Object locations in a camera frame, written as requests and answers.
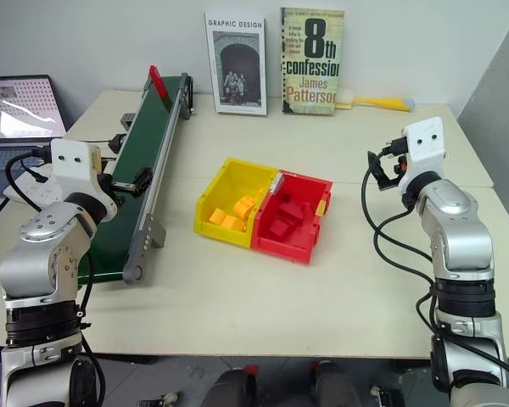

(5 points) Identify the yellow plastic bin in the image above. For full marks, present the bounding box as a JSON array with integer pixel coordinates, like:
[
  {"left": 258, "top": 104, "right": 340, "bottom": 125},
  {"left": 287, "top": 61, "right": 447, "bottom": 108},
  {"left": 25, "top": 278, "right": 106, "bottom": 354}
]
[{"left": 193, "top": 157, "right": 281, "bottom": 249}]

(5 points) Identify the red plastic bin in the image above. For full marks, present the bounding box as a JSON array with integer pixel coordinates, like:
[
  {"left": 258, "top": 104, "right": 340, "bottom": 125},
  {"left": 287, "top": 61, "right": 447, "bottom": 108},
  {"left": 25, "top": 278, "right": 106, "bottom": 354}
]
[{"left": 249, "top": 170, "right": 335, "bottom": 265}]

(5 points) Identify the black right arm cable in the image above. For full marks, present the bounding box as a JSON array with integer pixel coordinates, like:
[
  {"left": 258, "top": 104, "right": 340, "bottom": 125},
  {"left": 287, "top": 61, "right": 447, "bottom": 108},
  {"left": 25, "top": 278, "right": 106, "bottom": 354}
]
[{"left": 361, "top": 163, "right": 509, "bottom": 393}]

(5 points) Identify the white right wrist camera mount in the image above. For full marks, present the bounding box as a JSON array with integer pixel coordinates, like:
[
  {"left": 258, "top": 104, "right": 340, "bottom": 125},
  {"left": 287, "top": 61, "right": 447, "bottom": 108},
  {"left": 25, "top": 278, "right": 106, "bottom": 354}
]
[{"left": 397, "top": 116, "right": 447, "bottom": 201}]

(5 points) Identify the white power strip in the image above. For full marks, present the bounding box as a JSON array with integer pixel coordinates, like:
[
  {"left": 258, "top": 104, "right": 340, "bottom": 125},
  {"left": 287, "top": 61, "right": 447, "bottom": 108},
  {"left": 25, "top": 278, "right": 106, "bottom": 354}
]
[{"left": 3, "top": 162, "right": 67, "bottom": 205}]

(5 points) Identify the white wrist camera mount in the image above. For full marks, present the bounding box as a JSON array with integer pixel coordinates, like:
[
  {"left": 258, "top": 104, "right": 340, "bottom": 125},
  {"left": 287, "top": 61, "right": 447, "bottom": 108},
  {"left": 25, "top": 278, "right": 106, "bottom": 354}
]
[
  {"left": 397, "top": 116, "right": 447, "bottom": 201},
  {"left": 50, "top": 138, "right": 120, "bottom": 222}
]

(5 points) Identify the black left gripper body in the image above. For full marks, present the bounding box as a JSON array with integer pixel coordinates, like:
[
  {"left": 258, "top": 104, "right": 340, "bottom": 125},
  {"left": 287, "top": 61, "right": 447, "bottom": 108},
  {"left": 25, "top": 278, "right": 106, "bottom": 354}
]
[{"left": 96, "top": 169, "right": 126, "bottom": 204}]

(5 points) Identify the dark rounded shape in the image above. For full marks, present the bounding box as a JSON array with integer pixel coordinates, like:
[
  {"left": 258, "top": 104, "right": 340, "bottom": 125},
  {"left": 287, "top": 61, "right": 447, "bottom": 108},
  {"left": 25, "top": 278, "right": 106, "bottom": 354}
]
[
  {"left": 308, "top": 360, "right": 362, "bottom": 407},
  {"left": 199, "top": 364, "right": 260, "bottom": 407}
]

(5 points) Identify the green conveyor belt grey frame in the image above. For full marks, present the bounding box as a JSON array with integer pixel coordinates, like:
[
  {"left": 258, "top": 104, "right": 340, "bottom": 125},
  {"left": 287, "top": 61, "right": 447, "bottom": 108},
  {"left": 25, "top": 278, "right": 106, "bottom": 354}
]
[{"left": 76, "top": 72, "right": 195, "bottom": 286}]

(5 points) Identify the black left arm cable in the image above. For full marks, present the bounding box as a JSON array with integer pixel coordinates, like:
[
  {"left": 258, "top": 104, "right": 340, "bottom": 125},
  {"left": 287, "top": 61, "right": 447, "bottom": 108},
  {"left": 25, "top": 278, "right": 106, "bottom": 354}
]
[{"left": 3, "top": 146, "right": 108, "bottom": 407}]

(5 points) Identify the yellow brush white sponge head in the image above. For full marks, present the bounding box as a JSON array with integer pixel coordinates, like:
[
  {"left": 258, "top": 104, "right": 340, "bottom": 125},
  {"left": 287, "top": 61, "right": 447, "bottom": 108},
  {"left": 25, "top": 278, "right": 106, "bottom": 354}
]
[{"left": 335, "top": 87, "right": 417, "bottom": 114}]

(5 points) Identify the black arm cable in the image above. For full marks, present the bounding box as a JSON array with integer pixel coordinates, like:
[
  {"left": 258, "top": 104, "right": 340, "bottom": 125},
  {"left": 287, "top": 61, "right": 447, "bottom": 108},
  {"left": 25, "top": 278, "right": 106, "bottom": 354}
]
[
  {"left": 3, "top": 146, "right": 108, "bottom": 407},
  {"left": 361, "top": 163, "right": 509, "bottom": 393}
]

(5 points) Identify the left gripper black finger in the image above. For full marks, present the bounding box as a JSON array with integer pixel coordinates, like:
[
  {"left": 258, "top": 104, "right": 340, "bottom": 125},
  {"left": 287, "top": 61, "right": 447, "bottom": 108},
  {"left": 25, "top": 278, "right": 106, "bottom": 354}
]
[
  {"left": 131, "top": 167, "right": 154, "bottom": 191},
  {"left": 111, "top": 180, "right": 147, "bottom": 197}
]

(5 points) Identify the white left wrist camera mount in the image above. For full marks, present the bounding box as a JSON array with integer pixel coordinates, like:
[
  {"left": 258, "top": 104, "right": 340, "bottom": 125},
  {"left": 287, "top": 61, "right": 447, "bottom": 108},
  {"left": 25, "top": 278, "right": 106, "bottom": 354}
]
[{"left": 50, "top": 138, "right": 120, "bottom": 222}]

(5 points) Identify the long red block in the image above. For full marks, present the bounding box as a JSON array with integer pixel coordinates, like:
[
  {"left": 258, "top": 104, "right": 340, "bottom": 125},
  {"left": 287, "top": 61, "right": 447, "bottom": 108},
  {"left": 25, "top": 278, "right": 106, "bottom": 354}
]
[{"left": 148, "top": 64, "right": 173, "bottom": 109}]

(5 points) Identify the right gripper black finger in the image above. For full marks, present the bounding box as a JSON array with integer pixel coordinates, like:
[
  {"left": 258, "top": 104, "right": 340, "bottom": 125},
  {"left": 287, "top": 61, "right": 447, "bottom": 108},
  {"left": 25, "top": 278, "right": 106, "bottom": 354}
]
[
  {"left": 366, "top": 149, "right": 388, "bottom": 171},
  {"left": 375, "top": 167, "right": 399, "bottom": 192}
]

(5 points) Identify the open laptop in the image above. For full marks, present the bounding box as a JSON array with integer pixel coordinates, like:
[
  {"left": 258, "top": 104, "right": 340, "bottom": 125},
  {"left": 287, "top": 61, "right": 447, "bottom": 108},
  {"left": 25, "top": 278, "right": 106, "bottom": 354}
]
[{"left": 0, "top": 75, "right": 69, "bottom": 181}]

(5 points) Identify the white Graphic Design book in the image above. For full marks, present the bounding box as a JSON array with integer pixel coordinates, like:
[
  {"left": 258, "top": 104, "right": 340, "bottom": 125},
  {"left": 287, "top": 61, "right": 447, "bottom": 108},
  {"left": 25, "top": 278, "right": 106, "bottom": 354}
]
[{"left": 203, "top": 11, "right": 268, "bottom": 116}]

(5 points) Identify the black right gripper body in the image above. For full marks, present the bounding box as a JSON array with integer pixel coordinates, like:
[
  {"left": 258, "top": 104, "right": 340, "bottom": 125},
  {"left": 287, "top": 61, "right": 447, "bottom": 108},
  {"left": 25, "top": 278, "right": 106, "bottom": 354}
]
[{"left": 380, "top": 135, "right": 410, "bottom": 179}]

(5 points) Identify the yellow studded brick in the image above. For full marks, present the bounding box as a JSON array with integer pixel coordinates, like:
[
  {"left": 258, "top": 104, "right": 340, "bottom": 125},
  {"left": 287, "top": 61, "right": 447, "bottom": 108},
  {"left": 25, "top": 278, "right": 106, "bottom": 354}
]
[{"left": 232, "top": 193, "right": 256, "bottom": 220}]

